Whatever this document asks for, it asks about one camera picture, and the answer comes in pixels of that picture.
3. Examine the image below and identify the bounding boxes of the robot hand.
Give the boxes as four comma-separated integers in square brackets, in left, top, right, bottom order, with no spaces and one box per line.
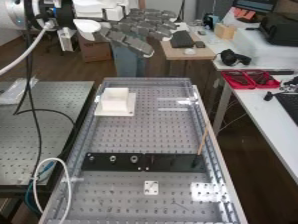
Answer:
[72,0,180,58]

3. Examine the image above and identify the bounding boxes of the cardboard box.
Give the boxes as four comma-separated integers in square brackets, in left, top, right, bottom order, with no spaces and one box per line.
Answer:
[78,32,113,63]

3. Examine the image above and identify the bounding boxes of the black keyboard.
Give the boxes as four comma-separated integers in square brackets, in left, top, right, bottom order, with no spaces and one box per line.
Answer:
[169,30,196,49]
[274,92,298,127]

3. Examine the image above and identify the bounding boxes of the brown wooden desk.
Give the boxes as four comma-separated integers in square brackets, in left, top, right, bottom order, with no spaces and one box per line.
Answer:
[160,30,218,78]

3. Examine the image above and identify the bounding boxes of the small wooden box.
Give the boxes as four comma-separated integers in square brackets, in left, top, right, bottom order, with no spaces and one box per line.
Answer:
[214,22,237,41]

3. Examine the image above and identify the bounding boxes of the small white box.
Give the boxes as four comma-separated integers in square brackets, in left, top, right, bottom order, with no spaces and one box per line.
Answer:
[94,86,137,118]

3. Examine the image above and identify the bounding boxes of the black headphones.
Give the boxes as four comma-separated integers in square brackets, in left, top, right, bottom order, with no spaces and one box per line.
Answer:
[219,48,253,67]

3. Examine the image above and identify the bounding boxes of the red tray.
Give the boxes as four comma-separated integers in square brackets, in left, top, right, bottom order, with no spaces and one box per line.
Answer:
[245,69,282,90]
[219,70,258,91]

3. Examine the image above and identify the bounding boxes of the computer screen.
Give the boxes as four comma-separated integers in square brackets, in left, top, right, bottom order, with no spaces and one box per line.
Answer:
[231,0,279,14]

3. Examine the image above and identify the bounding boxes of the white desk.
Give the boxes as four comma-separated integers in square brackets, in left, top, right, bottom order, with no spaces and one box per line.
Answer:
[212,73,298,185]
[190,13,298,73]

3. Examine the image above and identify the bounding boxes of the black bag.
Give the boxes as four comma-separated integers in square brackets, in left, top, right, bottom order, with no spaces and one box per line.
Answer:
[259,12,298,47]

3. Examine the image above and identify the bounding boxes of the thin stick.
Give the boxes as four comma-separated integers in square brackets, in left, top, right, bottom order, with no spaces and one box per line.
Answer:
[193,123,210,168]

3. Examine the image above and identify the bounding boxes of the black plate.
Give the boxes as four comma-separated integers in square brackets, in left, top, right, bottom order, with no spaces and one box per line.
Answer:
[81,152,210,174]

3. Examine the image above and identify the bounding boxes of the small white square plate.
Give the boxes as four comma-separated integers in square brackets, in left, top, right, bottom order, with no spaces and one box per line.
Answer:
[142,180,160,195]

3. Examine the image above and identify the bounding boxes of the clear box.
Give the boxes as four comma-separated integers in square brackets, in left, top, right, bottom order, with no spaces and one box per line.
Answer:
[39,77,250,224]

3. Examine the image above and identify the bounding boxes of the white cable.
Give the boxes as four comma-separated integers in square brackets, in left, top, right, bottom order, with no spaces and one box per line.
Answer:
[31,157,73,224]
[0,20,57,77]

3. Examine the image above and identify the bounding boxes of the black cable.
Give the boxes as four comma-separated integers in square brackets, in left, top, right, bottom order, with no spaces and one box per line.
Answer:
[12,0,78,188]

